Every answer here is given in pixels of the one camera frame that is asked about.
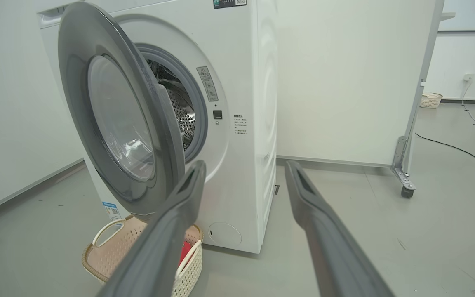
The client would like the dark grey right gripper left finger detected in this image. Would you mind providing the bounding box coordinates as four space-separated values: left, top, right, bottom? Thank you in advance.
97 161 207 297

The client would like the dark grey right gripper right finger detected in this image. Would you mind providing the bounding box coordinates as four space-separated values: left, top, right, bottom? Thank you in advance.
285 161 395 297

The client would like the red and white garment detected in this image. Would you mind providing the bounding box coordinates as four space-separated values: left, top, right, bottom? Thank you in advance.
179 241 193 267

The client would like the washing machine glass door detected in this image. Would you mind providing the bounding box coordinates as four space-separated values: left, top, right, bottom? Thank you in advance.
58 2 187 222

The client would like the cream perforated laundry basket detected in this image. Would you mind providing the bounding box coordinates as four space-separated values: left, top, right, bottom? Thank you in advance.
82 214 204 297

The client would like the white front-load washing machine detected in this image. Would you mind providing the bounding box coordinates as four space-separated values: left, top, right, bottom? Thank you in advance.
38 0 279 254

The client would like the small cream background basket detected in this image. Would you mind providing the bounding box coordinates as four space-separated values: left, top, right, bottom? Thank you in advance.
420 93 444 109

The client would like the blue energy label sticker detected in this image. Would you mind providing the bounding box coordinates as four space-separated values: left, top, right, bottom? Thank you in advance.
101 201 123 222

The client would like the metal partition leg with caster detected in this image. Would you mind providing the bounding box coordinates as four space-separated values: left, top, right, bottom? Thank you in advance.
390 0 456 199

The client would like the white partition board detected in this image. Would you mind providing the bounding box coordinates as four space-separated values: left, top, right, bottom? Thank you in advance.
277 0 438 167

